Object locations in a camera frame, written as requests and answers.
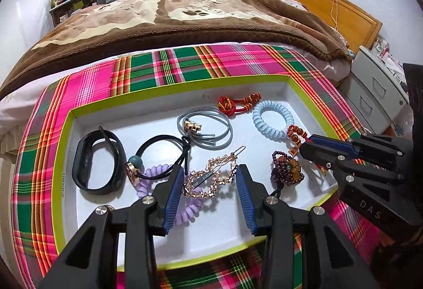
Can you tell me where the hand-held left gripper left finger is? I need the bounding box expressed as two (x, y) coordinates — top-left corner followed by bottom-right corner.
(38, 163), (185, 289)

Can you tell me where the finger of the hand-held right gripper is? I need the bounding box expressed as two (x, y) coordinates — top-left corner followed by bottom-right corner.
(299, 142), (403, 184)
(308, 133), (414, 175)

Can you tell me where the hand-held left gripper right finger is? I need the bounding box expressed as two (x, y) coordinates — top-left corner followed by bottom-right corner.
(235, 163), (380, 289)

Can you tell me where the orange bead cord bracelet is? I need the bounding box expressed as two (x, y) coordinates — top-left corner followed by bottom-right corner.
(287, 125), (328, 176)

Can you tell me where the purple spiral hair tie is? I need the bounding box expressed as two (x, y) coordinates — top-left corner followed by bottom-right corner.
(134, 163), (204, 227)

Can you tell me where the dark purple bead hair tie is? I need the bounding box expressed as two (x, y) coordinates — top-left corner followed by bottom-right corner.
(270, 150), (305, 199)

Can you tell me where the gold crystal hair clip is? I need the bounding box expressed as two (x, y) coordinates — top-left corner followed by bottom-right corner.
(182, 145), (245, 199)

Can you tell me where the yellow-green cardboard box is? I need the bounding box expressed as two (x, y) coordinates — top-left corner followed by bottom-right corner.
(52, 74), (341, 271)

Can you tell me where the black hair tie gold disc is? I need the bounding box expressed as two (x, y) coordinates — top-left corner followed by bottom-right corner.
(125, 134), (193, 184)

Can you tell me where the grey-blue hair tie gold charm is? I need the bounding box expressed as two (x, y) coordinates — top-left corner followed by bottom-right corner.
(177, 107), (232, 149)

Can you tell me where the red knot cord bracelet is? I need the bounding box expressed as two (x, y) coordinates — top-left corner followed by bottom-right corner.
(217, 92), (261, 118)

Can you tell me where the black fitness band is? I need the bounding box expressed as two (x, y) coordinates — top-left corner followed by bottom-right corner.
(72, 126), (127, 194)

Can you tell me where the white drawer cabinet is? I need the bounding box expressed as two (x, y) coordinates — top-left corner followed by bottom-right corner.
(340, 44), (413, 134)

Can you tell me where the pink plaid cloth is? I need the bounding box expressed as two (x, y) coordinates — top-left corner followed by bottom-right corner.
(11, 44), (380, 289)

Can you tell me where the wooden headboard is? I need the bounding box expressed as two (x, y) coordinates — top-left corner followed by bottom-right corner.
(261, 0), (382, 55)

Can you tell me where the brown patterned blanket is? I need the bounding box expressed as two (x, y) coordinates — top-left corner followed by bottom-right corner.
(0, 0), (351, 101)

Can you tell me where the cluttered desk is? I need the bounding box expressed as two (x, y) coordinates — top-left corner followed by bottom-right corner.
(49, 0), (104, 27)

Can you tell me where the light blue spiral hair tie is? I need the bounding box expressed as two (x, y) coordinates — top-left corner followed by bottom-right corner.
(253, 100), (295, 141)

